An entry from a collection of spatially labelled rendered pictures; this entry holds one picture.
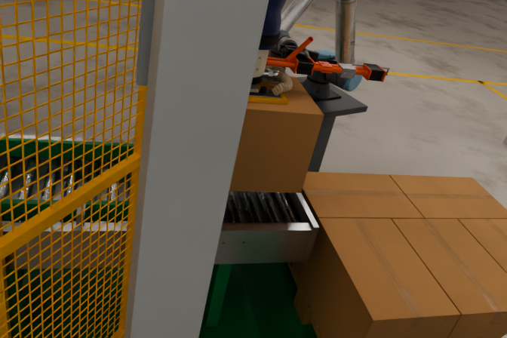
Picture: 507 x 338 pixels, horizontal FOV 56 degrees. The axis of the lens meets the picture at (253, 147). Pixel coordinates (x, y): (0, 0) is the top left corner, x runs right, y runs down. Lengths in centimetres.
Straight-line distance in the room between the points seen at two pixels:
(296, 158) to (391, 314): 72
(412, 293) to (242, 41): 155
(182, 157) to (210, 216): 15
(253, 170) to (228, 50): 129
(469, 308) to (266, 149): 104
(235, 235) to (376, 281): 61
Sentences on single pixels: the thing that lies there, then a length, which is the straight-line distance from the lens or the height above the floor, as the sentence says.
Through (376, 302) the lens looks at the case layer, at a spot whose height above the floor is 54.
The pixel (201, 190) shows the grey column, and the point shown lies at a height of 134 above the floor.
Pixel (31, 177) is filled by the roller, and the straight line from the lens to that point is 231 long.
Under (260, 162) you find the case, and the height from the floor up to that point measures 84.
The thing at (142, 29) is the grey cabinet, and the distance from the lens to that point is 92.
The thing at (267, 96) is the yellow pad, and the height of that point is 111.
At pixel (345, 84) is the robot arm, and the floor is 93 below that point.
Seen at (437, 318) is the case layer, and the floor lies 53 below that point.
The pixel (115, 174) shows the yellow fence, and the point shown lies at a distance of 152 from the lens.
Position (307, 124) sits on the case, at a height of 103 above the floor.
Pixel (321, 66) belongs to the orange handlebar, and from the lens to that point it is 211.
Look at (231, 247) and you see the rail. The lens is 207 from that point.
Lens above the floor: 186
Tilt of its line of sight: 29 degrees down
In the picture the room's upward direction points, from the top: 13 degrees clockwise
